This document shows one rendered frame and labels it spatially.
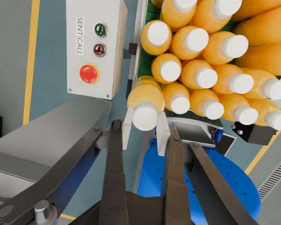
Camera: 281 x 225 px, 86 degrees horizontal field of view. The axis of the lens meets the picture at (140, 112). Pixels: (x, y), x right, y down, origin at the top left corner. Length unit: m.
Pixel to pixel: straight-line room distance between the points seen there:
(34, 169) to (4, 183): 0.09
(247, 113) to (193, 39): 0.19
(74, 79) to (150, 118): 0.20
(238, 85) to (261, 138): 0.27
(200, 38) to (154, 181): 0.30
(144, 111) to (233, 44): 0.21
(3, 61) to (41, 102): 0.48
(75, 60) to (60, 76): 1.30
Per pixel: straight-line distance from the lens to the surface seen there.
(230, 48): 0.35
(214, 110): 0.36
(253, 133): 0.57
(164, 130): 0.16
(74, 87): 0.36
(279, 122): 0.44
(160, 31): 0.31
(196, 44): 0.32
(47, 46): 1.68
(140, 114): 0.22
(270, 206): 2.72
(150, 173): 0.38
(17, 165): 0.67
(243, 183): 0.48
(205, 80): 0.33
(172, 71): 0.31
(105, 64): 0.33
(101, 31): 0.32
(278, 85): 0.41
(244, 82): 0.37
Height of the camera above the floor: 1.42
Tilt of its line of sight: 70 degrees down
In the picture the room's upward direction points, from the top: 173 degrees counter-clockwise
